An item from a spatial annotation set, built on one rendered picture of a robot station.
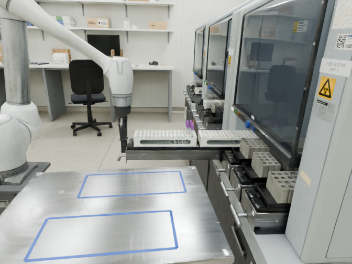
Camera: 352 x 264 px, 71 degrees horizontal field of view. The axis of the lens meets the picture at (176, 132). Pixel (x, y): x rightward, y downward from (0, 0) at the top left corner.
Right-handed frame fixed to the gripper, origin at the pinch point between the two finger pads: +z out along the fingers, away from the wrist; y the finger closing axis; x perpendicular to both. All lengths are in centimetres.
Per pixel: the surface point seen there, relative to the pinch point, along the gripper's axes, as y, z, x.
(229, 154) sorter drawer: -14, -2, -48
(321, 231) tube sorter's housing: -65, -5, -58
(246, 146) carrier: -18, -7, -54
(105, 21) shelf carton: 327, -77, 74
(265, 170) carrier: -36, -6, -55
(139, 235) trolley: -62, -2, -13
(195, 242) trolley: -65, -2, -27
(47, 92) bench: 284, 32, 162
